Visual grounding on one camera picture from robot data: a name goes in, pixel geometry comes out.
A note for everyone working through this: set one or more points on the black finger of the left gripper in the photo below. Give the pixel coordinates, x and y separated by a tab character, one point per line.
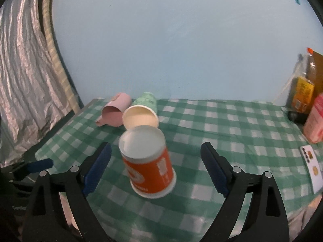
23	169

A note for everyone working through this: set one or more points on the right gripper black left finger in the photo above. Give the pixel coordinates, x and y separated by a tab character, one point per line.
45	219

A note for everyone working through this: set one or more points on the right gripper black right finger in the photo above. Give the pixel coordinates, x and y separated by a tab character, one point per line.
253	209

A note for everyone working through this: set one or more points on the orange paper cup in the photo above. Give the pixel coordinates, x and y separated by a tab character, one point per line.
147	161

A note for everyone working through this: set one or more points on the green leaf-print paper cup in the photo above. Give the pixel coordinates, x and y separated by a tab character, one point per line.
143	112

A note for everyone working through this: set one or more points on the white smartphone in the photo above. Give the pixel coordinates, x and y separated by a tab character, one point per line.
313	167

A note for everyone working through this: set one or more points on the silver foil curtain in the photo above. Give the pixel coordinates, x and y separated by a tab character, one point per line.
36	92

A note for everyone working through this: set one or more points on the green checkered tablecloth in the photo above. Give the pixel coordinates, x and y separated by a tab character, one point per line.
255	136

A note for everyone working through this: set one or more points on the pink plastic mug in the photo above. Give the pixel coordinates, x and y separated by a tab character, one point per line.
112	112

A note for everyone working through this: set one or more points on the pink packet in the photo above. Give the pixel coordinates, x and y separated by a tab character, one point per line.
313	127

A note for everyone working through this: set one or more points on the small black object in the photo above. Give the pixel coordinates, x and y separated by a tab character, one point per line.
297	118

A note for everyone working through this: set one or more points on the orange-label drink bottle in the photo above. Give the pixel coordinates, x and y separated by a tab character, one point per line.
302	83

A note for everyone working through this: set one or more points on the brown cardboard box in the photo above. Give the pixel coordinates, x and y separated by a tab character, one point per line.
318	58

